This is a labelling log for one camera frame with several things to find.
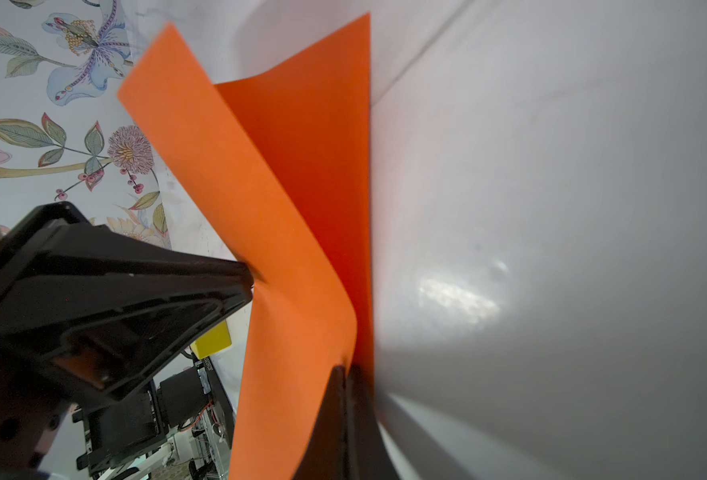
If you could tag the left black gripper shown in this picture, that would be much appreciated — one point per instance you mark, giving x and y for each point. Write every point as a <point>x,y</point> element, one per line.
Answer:
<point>92,315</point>

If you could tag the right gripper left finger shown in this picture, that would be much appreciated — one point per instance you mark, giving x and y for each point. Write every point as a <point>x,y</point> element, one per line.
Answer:
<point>325,456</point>

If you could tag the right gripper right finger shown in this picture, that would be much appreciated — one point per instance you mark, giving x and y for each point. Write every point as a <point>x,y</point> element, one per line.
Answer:
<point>367,457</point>

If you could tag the orange square paper sheet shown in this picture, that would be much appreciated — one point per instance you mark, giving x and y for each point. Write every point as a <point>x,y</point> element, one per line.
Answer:
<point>279,165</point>

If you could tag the yellow rectangular block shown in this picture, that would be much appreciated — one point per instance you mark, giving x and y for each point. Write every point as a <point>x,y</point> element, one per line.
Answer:
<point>215,340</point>

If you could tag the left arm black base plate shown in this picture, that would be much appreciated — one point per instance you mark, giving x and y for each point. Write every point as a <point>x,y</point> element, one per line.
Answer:
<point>188,419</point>

